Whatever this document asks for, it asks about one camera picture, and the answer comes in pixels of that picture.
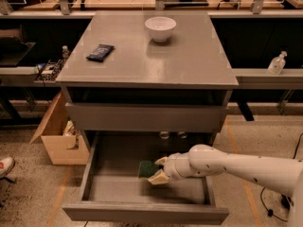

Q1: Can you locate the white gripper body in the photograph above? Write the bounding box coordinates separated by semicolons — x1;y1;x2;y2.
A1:
164;153;193;181

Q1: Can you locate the green sponge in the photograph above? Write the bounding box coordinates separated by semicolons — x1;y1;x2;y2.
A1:
138;161;159;179

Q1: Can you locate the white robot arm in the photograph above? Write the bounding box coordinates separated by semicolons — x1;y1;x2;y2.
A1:
148;144;303;227

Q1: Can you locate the open grey middle drawer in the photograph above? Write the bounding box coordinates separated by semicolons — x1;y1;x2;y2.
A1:
63;131;229;225

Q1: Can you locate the grey drawer cabinet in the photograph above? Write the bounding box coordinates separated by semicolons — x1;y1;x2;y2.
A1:
56;10;238;146

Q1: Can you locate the closed grey top drawer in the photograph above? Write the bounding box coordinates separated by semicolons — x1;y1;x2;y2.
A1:
65;103;226;133

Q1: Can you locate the left glass jar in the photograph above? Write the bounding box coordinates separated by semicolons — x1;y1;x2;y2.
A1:
159;131;170;140

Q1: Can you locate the glass jar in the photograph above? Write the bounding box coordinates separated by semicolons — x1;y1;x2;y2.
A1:
159;131;170;140
177;131;187;139

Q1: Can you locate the right glass jar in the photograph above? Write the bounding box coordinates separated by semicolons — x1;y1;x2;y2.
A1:
177;131;187;139

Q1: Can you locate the cardboard box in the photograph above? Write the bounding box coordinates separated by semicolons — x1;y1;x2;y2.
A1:
30;92;89;165

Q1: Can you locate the black cylindrical device on floor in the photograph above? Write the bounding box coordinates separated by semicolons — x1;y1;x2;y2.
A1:
281;195;291;210

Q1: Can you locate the dark snack packet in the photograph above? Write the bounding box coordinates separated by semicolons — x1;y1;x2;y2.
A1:
86;44;115;62

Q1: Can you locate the white bowl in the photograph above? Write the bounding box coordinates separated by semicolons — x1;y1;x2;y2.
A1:
145;16;176;42

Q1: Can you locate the clear pump bottle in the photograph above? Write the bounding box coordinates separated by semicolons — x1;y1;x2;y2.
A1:
268;51;287;75

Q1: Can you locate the tray of small parts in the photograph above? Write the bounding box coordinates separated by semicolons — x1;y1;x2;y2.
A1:
36;60;63;81

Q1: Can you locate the small plastic bottle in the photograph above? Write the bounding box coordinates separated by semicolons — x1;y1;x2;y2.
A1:
62;45;70;61

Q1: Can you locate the white sneaker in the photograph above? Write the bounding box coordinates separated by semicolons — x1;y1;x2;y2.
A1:
0;157;15;178

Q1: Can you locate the black cable on floor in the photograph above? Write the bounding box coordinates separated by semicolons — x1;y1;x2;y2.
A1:
259;132;303;223

